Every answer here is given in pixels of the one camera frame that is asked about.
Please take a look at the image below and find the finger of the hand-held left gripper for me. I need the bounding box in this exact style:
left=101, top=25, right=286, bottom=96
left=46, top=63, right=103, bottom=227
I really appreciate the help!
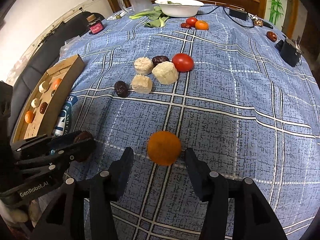
left=11, top=131, right=83, bottom=153
left=17, top=140, right=97, bottom=181
left=31, top=147, right=135, bottom=240
left=184, top=147, right=289, bottom=240

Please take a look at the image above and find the large red date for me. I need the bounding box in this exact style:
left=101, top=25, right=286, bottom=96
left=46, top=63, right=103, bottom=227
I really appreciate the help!
left=74, top=131, right=94, bottom=162

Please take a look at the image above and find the cardboard box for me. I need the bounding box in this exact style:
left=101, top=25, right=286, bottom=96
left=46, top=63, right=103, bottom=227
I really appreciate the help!
left=11, top=54, right=85, bottom=143

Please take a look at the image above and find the person's left hand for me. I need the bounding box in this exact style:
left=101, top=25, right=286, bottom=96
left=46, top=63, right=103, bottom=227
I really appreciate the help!
left=0, top=200, right=42, bottom=230

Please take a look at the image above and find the blue white packet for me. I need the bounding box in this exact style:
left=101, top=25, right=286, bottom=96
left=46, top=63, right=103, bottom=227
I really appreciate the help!
left=52, top=95, right=78, bottom=137

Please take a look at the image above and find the dark brown date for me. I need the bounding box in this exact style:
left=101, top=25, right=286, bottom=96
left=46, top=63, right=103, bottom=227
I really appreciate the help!
left=152, top=55, right=170, bottom=65
left=114, top=81, right=130, bottom=97

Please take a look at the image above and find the beige cake roll middle left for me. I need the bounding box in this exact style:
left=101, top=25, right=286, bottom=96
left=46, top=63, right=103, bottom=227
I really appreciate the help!
left=131, top=74, right=153, bottom=94

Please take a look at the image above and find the beige cake roll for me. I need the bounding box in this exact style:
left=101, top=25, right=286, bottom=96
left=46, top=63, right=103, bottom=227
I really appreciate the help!
left=152, top=61, right=179, bottom=85
left=134, top=57, right=154, bottom=76
left=131, top=74, right=153, bottom=94

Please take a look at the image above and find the blue checked tablecloth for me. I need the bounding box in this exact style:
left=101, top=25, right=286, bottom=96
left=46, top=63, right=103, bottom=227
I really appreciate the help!
left=37, top=1, right=318, bottom=240

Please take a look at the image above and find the black sofa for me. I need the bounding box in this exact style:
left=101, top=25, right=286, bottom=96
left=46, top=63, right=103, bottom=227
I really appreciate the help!
left=5, top=11, right=105, bottom=100

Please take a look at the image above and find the clear plastic wrap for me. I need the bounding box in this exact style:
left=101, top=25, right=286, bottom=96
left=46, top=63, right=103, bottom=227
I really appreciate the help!
left=59, top=39, right=73, bottom=56

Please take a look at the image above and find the beige cake roll centre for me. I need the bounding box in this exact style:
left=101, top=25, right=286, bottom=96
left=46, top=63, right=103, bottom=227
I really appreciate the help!
left=152, top=61, right=179, bottom=85

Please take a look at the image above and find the beige cake roll top left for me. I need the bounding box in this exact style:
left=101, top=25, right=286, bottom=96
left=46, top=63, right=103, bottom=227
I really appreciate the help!
left=134, top=57, right=154, bottom=76

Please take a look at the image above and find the red jar with cork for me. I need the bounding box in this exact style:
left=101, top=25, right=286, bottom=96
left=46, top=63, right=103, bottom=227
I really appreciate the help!
left=86, top=15, right=104, bottom=34

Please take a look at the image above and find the green bok choy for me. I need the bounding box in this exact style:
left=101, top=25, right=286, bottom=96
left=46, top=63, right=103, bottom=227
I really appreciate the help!
left=144, top=6, right=171, bottom=28

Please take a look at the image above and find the black pouch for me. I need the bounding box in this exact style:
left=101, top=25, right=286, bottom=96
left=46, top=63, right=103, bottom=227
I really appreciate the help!
left=275, top=37, right=302, bottom=67

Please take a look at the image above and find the black power adapter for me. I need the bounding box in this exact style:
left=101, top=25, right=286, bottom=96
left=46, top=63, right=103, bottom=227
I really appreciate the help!
left=229, top=7, right=248, bottom=20

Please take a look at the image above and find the white bowl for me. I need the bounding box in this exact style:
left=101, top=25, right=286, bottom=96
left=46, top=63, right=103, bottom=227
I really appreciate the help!
left=154, top=0, right=205, bottom=18

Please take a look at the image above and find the brown wooden door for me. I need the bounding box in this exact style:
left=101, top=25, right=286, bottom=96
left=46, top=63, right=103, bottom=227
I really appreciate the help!
left=285, top=0, right=300, bottom=30

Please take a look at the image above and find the black power cable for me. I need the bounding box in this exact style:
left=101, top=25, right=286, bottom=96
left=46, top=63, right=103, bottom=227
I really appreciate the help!
left=197, top=5, right=255, bottom=29

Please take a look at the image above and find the green bamboo wall decal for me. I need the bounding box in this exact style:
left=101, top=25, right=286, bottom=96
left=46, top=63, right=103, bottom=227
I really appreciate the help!
left=269, top=0, right=288, bottom=26

